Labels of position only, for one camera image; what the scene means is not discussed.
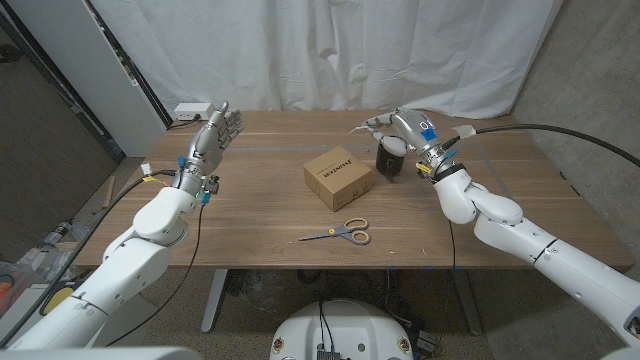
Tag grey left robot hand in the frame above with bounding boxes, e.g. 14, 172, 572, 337
172, 101, 245, 194

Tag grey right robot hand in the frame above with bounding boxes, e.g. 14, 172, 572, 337
362, 107, 464, 181

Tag black cup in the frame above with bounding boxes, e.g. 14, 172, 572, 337
375, 135, 407, 177

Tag brown cardboard box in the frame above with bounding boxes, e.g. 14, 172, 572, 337
302, 145, 374, 213

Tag small grey adapter box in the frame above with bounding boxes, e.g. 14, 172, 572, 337
416, 329, 439, 354

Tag white power strip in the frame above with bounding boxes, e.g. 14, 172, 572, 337
173, 102, 216, 122

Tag wooden stick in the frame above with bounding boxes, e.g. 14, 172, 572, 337
102, 174, 117, 210

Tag white cloth backdrop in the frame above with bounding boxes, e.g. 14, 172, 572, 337
89, 0, 566, 120

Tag white cabinet panel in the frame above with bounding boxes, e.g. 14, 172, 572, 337
5, 0, 169, 158

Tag grey table leg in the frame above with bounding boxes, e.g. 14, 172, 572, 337
200, 268, 229, 334
452, 268, 484, 336

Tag clutter pile with plastic bags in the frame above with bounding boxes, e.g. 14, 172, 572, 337
14, 219, 91, 281

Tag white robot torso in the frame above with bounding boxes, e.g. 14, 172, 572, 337
269, 298, 415, 360

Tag yellow black foot pedal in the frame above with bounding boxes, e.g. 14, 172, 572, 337
39, 287, 76, 316

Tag black power strip cable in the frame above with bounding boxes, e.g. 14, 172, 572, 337
167, 115, 201, 130

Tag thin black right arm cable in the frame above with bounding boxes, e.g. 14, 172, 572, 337
447, 219, 457, 271

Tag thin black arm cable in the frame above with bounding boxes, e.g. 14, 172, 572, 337
447, 219, 457, 271
104, 202, 209, 347

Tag orange grey handled scissors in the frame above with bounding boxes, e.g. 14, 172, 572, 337
297, 217, 372, 246

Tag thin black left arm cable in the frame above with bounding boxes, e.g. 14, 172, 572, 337
104, 202, 209, 347

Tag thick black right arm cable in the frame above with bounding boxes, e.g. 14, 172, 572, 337
452, 123, 640, 169

